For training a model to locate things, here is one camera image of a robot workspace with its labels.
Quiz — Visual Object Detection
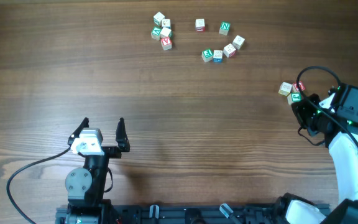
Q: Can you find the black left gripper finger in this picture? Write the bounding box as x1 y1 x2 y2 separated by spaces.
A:
67 117 89 146
116 118 131 152

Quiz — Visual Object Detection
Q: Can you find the green J letter block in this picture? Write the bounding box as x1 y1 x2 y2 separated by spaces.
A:
287 92 302 105

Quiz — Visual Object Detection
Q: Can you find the red letter wooden block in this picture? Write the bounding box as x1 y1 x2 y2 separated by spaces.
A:
292 81 306 93

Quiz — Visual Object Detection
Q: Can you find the yellow side picture block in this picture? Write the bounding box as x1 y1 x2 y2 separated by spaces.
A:
278 82 292 96

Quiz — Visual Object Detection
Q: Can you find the yellow edged picture block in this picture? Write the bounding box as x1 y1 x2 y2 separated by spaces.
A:
232 35 246 50

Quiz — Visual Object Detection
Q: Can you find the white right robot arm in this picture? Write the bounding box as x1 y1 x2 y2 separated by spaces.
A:
274 93 358 223

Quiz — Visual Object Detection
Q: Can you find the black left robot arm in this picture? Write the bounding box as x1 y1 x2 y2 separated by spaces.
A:
55 118 130 224

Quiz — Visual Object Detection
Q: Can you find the snail picture blue block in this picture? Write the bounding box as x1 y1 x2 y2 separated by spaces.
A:
213 50 223 63

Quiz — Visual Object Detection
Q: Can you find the red V letter block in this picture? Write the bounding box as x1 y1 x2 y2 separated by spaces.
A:
160 37 172 50

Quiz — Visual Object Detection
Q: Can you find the green A letter block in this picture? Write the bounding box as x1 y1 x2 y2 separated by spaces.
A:
151 27 162 40

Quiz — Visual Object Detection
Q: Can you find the green E letter block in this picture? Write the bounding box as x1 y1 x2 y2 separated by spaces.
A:
201 49 213 62

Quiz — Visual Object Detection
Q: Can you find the green Z side block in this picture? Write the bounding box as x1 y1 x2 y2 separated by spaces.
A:
160 27 172 38

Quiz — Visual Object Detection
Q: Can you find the green N letter block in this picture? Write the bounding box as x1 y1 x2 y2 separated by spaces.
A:
219 21 231 35

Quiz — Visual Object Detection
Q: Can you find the block with blue side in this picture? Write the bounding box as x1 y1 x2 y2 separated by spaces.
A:
161 19 171 29

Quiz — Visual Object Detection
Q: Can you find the plain top far-left block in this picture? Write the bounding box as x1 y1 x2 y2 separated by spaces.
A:
153 12 165 26

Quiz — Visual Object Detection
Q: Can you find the block with red side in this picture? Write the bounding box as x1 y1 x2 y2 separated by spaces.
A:
195 19 206 32

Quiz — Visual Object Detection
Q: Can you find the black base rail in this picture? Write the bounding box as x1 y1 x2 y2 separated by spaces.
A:
55 203 287 224

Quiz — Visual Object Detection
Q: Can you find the black left camera cable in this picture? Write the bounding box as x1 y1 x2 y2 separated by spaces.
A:
6 146 73 224

